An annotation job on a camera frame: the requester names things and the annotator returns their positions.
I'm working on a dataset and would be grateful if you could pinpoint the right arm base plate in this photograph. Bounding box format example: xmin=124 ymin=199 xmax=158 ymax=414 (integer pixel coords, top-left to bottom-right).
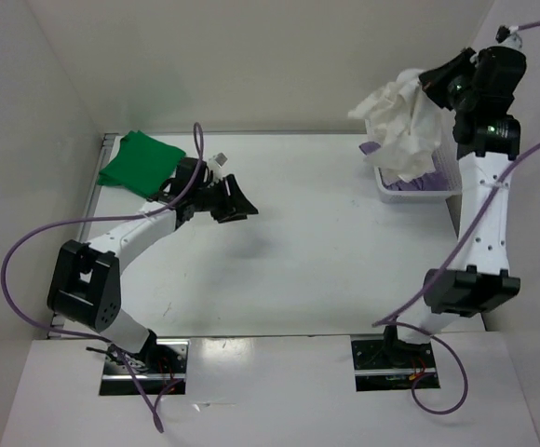
xmin=351 ymin=335 xmax=440 ymax=392

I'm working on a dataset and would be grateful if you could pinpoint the green t shirt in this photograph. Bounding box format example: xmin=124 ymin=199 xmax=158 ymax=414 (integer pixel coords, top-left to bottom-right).
xmin=97 ymin=131 xmax=186 ymax=198

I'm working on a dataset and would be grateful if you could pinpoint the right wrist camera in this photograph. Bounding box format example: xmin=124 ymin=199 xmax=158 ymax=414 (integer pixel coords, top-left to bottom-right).
xmin=473 ymin=25 xmax=527 ymax=98

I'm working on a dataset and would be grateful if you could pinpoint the white plastic basket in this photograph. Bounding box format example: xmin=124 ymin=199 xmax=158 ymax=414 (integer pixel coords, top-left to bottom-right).
xmin=359 ymin=120 xmax=462 ymax=204

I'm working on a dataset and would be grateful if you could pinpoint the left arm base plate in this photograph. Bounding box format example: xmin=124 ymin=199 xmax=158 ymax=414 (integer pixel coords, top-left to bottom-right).
xmin=99 ymin=340 xmax=189 ymax=397

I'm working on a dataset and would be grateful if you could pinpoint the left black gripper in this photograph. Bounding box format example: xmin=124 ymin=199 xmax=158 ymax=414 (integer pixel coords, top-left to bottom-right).
xmin=191 ymin=173 xmax=257 ymax=224

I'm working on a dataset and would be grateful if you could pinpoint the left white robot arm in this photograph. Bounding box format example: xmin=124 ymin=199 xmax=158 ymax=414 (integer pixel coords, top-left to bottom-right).
xmin=47 ymin=173 xmax=258 ymax=373

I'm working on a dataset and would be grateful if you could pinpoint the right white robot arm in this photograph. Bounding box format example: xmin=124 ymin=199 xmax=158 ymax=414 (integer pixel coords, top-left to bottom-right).
xmin=380 ymin=45 xmax=527 ymax=366

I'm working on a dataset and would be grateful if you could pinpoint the lavender t shirt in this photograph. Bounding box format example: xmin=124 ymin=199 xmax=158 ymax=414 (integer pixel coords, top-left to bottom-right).
xmin=378 ymin=162 xmax=451 ymax=192

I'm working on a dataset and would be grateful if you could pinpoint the cream white t shirt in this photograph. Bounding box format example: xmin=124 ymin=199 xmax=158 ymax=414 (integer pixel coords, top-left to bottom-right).
xmin=348 ymin=68 xmax=441 ymax=185

